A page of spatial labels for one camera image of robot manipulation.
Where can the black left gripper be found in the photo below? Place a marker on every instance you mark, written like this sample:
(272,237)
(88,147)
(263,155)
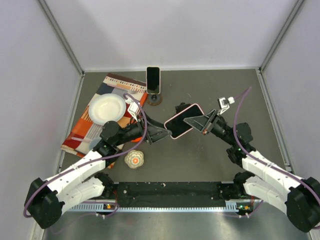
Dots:
(158,132)

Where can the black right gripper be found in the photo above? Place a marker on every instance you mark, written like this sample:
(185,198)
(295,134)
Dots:
(202,123)

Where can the pink-cased phone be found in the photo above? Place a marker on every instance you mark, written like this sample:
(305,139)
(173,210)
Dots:
(176,124)

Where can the grey phone stand wooden base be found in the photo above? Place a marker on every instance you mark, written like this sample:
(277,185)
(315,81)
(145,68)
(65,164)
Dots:
(154,99)

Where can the white-cased smartphone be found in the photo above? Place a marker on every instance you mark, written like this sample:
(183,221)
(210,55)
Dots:
(153,80)

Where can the black round-base camera stand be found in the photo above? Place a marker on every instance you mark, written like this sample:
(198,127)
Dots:
(182,107)

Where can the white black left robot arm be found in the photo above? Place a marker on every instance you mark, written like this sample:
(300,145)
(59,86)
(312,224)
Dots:
(91,165)

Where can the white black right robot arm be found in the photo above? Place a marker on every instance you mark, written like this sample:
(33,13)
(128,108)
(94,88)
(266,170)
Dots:
(295,196)

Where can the orange plastic bowl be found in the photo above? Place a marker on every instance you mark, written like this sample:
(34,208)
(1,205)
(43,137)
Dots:
(136,140)

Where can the crocheted flower coaster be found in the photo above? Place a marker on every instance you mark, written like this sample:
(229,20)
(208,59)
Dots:
(134,159)

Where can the white round plate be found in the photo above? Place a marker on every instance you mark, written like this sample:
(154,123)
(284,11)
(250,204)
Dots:
(107,107)

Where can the grey ceramic cup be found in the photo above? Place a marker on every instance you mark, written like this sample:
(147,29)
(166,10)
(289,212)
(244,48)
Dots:
(93,143)

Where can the colourful patchwork placemat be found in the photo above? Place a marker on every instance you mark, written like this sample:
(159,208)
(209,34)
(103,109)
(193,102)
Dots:
(85,130)

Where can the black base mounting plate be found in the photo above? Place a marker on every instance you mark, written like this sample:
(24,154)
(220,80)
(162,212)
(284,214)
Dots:
(176,194)

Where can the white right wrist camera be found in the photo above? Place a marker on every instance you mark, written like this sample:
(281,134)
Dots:
(225,102)

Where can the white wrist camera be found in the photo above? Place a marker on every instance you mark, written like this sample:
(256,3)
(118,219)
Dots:
(134,106)
(225,102)

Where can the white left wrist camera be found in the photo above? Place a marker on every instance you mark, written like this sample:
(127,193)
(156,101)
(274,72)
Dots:
(134,106)

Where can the aluminium frame rail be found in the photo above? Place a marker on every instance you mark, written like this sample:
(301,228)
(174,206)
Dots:
(99,191)

